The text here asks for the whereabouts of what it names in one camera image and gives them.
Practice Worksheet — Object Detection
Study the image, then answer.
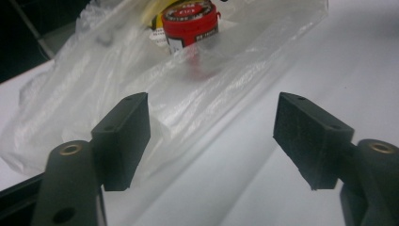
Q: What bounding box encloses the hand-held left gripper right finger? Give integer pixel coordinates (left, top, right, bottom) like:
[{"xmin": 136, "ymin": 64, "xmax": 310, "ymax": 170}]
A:
[{"xmin": 272, "ymin": 91, "xmax": 358, "ymax": 191}]

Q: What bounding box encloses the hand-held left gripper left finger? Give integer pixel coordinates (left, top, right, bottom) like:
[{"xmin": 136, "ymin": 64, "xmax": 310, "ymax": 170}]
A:
[{"xmin": 90, "ymin": 91, "xmax": 152, "ymax": 192}]

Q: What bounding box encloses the clear plastic bag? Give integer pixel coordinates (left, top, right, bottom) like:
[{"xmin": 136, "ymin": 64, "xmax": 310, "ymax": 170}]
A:
[{"xmin": 0, "ymin": 0, "xmax": 329, "ymax": 186}]

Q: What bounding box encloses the red round can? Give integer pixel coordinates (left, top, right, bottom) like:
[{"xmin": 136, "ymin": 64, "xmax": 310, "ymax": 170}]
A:
[{"xmin": 160, "ymin": 0, "xmax": 222, "ymax": 79}]

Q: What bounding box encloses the grey metal stand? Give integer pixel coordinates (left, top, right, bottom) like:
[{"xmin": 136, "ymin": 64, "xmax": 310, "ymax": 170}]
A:
[{"xmin": 8, "ymin": 0, "xmax": 79, "ymax": 60}]

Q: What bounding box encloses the yellow packet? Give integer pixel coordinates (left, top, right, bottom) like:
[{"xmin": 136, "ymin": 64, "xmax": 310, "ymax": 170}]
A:
[{"xmin": 142, "ymin": 0, "xmax": 190, "ymax": 49}]

